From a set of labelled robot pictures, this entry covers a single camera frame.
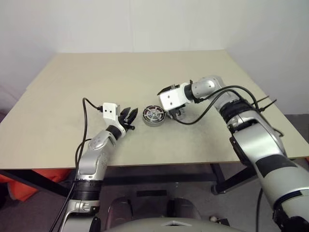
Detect black ring wheel part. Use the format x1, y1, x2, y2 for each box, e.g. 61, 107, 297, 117
142, 105, 167, 121

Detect orange fabric bag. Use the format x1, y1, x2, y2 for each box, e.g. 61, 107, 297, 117
0, 168, 71, 203

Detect motor stator with copper windings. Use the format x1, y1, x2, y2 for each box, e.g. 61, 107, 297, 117
141, 110, 167, 128

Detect grey robot torso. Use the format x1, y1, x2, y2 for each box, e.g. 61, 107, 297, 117
101, 217, 244, 232

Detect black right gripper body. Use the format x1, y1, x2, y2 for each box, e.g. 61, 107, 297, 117
166, 105, 187, 120

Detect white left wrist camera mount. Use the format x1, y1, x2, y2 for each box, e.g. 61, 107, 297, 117
102, 102, 126, 136

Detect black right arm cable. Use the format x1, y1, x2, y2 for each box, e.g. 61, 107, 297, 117
176, 85, 266, 125

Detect black metal table frame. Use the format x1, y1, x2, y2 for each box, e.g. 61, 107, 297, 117
0, 162, 259, 196

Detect black cable tie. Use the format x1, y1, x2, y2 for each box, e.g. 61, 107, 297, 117
259, 99, 277, 113
251, 95, 270, 105

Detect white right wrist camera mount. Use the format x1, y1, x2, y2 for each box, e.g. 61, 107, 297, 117
158, 83, 191, 111

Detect dark rounded glossy shape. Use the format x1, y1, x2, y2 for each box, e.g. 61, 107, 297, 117
107, 196, 135, 222
167, 197, 201, 219

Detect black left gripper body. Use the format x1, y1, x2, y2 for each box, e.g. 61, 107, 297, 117
119, 115, 136, 132

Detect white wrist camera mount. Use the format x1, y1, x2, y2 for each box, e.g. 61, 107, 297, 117
102, 102, 126, 136
158, 83, 191, 111

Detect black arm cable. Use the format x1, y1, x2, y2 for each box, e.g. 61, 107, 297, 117
176, 85, 266, 125
49, 97, 103, 232

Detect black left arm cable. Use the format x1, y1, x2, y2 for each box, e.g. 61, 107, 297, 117
49, 97, 103, 232

